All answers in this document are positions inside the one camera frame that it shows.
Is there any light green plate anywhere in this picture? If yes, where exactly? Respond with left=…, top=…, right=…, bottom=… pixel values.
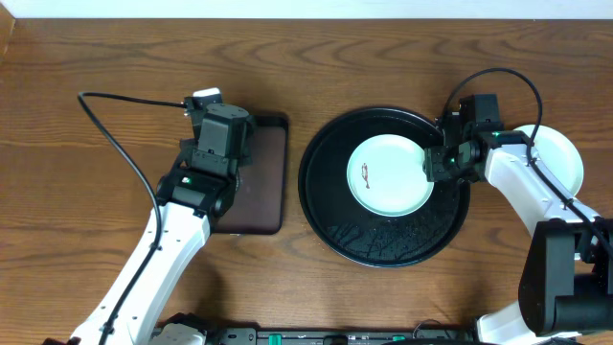
left=346, top=134, right=434, bottom=218

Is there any black rectangular tray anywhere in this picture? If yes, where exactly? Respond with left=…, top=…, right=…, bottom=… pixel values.
left=213, top=111, right=288, bottom=236

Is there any black round tray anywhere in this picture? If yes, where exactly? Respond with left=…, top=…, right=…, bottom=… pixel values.
left=298, top=106, right=470, bottom=267

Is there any light blue plate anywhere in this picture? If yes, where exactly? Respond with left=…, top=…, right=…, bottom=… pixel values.
left=531, top=126, right=584, bottom=196

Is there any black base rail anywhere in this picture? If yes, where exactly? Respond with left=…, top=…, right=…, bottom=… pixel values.
left=205, top=328, right=478, bottom=345

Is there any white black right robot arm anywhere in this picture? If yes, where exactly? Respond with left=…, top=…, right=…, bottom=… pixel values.
left=423, top=123, right=612, bottom=344

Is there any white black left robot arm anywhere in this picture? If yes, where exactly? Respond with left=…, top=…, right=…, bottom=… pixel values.
left=67, top=103, right=255, bottom=344

